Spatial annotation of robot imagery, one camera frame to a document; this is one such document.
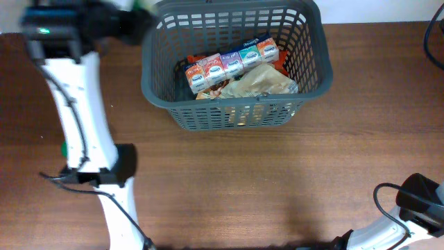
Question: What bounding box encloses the green lid cheese shaker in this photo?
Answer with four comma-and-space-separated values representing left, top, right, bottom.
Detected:
133, 0, 161, 14

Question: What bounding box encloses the blue tissue multipack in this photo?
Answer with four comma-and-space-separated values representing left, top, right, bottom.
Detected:
183, 33, 280, 94

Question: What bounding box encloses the tan crinkled snack bag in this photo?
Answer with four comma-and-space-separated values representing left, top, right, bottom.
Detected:
196, 78, 241, 100

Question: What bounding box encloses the cream bag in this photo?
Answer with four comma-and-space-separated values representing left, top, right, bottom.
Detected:
219, 64, 298, 99

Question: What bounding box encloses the orange spaghetti package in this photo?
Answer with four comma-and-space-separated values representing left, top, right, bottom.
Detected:
187, 50, 289, 76

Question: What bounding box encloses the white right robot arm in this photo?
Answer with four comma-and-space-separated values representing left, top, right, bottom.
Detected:
328, 173, 443, 250

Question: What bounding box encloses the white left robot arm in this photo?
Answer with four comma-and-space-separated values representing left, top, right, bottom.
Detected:
21, 1, 157, 249

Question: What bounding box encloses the grey plastic slotted basket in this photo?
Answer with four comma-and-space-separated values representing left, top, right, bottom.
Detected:
141, 0, 333, 131

